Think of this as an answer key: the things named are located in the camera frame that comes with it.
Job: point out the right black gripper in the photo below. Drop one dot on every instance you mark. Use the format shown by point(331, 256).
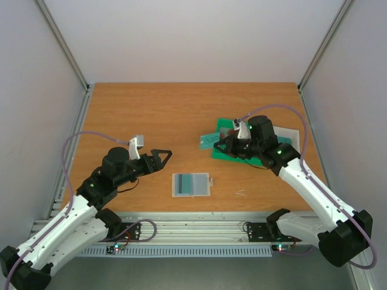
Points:
point(233, 145)

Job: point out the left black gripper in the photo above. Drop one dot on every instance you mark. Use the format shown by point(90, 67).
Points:
point(156, 160)

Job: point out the teal VIP card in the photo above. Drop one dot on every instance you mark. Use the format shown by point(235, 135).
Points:
point(207, 141)
point(284, 140)

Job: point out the translucent grey card holder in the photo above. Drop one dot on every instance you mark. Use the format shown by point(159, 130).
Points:
point(202, 184)

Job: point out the teal card dark stripe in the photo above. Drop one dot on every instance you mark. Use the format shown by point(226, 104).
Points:
point(184, 184)

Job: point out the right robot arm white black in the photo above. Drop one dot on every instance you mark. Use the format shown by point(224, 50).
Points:
point(340, 233)

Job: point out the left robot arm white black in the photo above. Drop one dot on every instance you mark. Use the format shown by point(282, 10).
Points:
point(83, 222)

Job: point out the card with red circles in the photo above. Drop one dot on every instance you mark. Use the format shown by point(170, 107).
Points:
point(224, 132)

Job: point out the green left bin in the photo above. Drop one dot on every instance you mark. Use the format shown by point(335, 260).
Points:
point(222, 122)

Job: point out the green bin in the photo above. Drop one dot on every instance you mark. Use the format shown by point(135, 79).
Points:
point(252, 161)
point(222, 122)

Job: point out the green middle bin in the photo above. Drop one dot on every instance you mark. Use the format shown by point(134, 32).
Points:
point(252, 161)

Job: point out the white right bin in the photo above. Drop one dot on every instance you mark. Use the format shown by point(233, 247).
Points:
point(293, 134)

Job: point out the left small circuit board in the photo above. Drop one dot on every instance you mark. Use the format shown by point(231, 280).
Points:
point(114, 249)

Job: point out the small circuit board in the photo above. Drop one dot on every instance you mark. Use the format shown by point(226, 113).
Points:
point(114, 249)
point(282, 247)

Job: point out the right small circuit board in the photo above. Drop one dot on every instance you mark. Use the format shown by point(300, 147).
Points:
point(282, 247)

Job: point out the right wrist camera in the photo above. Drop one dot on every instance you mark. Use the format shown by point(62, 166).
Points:
point(242, 129)

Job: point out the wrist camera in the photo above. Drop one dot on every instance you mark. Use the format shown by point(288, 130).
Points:
point(135, 144)
point(242, 129)

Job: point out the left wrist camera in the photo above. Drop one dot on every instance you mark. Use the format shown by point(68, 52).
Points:
point(135, 144)

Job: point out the aluminium front rail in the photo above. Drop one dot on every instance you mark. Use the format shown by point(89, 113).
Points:
point(198, 228)

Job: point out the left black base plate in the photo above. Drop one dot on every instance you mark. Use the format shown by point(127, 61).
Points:
point(127, 232)

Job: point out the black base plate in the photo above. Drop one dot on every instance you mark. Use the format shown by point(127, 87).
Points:
point(127, 232)
point(258, 232)

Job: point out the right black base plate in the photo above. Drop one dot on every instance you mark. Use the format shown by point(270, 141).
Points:
point(258, 232)

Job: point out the grey slotted cable duct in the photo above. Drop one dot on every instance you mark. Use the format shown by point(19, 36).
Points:
point(180, 251)

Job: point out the left aluminium frame post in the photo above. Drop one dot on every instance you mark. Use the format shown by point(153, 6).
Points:
point(52, 25)

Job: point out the aluminium frame post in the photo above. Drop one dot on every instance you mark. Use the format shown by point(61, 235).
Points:
point(326, 41)
point(52, 25)

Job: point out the right aluminium frame post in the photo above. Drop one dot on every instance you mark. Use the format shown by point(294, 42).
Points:
point(326, 41)

